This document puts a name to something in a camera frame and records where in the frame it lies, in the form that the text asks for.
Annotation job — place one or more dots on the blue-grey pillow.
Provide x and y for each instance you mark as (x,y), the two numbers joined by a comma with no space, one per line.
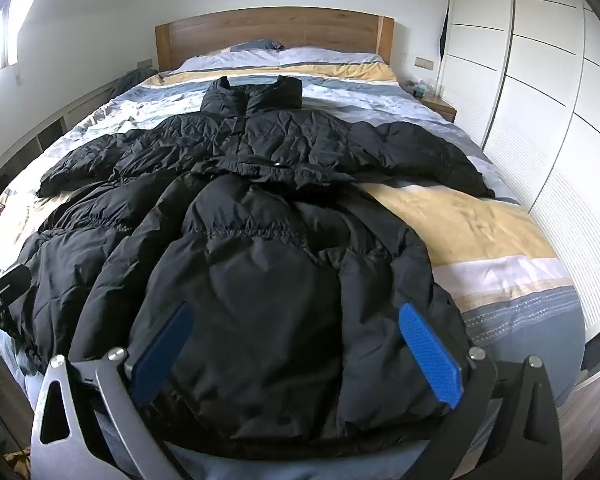
(256,45)

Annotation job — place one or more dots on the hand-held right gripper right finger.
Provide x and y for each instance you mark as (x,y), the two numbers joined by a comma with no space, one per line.
(430,355)

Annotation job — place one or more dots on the black puffer jacket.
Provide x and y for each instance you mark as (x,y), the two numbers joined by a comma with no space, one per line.
(260,260)

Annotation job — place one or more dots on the wooden headboard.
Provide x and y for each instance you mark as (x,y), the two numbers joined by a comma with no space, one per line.
(280,30)

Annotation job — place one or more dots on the wall socket plate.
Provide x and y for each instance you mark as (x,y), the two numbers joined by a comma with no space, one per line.
(144,63)
(424,63)

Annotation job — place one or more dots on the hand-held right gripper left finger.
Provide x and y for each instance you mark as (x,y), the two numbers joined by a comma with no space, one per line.
(161,355)

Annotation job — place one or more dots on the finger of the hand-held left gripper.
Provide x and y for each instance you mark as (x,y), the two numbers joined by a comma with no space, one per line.
(7,282)

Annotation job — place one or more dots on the wooden nightstand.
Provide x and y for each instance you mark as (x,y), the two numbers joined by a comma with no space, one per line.
(442,107)

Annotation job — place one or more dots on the teal item on nightstand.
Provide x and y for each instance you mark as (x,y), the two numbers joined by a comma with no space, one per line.
(422,89)

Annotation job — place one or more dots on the white wardrobe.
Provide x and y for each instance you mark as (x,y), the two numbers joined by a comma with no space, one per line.
(540,85)

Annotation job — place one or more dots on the bed with striped duvet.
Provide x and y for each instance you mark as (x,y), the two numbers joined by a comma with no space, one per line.
(460,220)

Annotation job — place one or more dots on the low white shelf unit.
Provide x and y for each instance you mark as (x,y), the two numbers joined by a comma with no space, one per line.
(35,135)

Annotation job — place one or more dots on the window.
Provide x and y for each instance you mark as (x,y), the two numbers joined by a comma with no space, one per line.
(5,35)

